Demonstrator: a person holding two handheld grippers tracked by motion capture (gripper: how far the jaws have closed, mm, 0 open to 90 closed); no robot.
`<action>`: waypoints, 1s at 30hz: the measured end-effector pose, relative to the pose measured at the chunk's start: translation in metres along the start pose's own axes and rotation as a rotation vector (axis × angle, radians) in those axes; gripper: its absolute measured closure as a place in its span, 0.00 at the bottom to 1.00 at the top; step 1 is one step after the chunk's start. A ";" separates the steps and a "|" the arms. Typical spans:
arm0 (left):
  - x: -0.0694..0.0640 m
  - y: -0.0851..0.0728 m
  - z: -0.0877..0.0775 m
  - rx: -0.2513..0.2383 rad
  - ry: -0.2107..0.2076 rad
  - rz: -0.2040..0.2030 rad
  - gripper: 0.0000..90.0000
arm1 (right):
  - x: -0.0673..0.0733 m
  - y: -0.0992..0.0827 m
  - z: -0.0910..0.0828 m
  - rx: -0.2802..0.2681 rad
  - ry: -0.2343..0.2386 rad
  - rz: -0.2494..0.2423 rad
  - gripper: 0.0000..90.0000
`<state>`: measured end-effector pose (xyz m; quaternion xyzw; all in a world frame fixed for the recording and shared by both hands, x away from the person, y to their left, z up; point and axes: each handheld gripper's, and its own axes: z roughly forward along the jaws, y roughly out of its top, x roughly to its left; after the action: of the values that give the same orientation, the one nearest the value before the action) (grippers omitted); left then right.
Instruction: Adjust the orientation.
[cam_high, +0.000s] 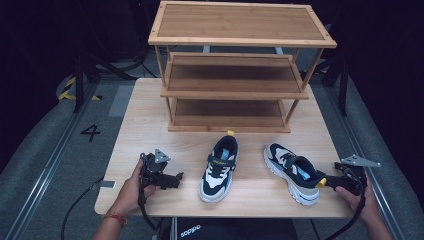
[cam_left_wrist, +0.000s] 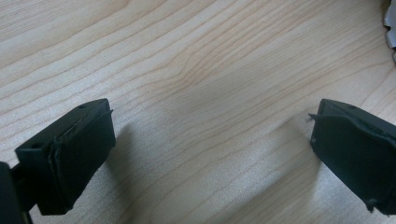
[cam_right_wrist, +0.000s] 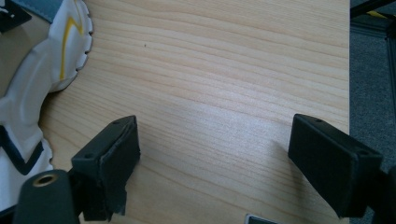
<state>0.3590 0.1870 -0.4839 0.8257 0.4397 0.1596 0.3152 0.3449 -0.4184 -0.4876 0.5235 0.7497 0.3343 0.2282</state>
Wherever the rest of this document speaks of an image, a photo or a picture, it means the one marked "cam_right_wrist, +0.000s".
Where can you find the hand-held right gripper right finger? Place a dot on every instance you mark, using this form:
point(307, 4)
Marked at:
point(330, 161)

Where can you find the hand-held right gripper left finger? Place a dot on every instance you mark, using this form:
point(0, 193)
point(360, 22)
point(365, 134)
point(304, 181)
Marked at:
point(104, 165)

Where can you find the black-white sneaker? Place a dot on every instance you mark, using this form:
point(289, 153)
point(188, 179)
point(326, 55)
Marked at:
point(46, 62)

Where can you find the black metal stand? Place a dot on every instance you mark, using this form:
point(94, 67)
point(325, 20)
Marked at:
point(367, 6)

